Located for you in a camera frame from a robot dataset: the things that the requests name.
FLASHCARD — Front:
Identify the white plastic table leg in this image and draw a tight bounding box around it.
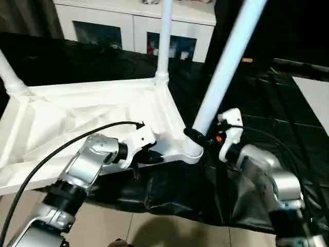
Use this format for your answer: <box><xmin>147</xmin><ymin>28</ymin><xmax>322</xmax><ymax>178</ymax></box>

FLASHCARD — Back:
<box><xmin>182</xmin><ymin>0</ymin><xmax>268</xmax><ymax>159</ymax></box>
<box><xmin>154</xmin><ymin>0</ymin><xmax>174</xmax><ymax>86</ymax></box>
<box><xmin>0</xmin><ymin>49</ymin><xmax>30</xmax><ymax>97</ymax></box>

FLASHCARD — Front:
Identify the white plastic table top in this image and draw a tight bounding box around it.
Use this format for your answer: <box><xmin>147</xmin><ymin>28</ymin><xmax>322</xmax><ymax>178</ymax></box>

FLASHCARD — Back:
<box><xmin>0</xmin><ymin>77</ymin><xmax>206</xmax><ymax>196</ymax></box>

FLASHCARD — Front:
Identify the black mat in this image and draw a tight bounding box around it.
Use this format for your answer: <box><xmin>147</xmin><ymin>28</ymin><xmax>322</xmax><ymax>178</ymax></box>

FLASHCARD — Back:
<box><xmin>0</xmin><ymin>32</ymin><xmax>329</xmax><ymax>242</ymax></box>

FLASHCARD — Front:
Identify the white sideboard with glass doors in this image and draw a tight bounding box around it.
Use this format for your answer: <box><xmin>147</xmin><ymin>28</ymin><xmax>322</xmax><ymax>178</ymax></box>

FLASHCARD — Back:
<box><xmin>53</xmin><ymin>0</ymin><xmax>217</xmax><ymax>63</ymax></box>

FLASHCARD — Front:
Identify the black cabinet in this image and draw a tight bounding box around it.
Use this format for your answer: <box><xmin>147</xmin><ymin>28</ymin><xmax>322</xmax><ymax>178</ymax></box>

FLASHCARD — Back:
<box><xmin>208</xmin><ymin>0</ymin><xmax>329</xmax><ymax>67</ymax></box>

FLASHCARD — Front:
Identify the grey curtain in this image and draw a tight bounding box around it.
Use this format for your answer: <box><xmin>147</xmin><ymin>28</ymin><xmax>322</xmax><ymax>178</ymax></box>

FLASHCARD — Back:
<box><xmin>0</xmin><ymin>0</ymin><xmax>65</xmax><ymax>40</ymax></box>

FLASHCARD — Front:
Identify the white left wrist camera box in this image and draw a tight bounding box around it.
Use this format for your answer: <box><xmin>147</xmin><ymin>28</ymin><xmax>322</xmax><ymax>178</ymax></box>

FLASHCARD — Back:
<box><xmin>119</xmin><ymin>123</ymin><xmax>157</xmax><ymax>168</ymax></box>

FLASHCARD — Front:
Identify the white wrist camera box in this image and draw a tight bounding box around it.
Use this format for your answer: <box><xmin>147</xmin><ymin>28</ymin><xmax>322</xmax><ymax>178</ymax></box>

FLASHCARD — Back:
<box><xmin>216</xmin><ymin>108</ymin><xmax>244</xmax><ymax>163</ymax></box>
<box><xmin>119</xmin><ymin>123</ymin><xmax>157</xmax><ymax>168</ymax></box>

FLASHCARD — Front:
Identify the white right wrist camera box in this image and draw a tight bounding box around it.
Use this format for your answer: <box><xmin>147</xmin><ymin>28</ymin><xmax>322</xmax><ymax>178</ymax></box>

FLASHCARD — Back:
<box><xmin>216</xmin><ymin>108</ymin><xmax>244</xmax><ymax>163</ymax></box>

